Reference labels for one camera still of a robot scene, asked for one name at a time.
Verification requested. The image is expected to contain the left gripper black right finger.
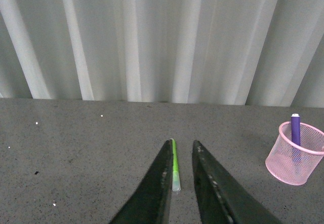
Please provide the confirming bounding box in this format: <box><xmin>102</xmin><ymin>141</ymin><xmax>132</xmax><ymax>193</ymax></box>
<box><xmin>192</xmin><ymin>140</ymin><xmax>281</xmax><ymax>223</ymax></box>

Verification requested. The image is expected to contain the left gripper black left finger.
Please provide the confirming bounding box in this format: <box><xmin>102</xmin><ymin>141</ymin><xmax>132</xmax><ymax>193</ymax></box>
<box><xmin>110</xmin><ymin>140</ymin><xmax>173</xmax><ymax>223</ymax></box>

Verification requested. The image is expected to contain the purple pen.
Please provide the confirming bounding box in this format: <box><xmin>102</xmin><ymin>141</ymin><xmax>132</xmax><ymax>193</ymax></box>
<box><xmin>290</xmin><ymin>113</ymin><xmax>302</xmax><ymax>163</ymax></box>

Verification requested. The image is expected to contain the pink mesh cup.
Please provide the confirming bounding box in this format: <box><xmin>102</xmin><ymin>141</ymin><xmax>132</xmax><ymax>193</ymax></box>
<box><xmin>265</xmin><ymin>121</ymin><xmax>323</xmax><ymax>186</ymax></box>

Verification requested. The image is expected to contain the green pen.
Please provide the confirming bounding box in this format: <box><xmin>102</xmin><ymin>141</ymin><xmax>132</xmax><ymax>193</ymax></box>
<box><xmin>170</xmin><ymin>139</ymin><xmax>181</xmax><ymax>192</ymax></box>

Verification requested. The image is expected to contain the white curtain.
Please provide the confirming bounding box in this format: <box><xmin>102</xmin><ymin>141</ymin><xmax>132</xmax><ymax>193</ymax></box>
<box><xmin>1</xmin><ymin>0</ymin><xmax>323</xmax><ymax>107</ymax></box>

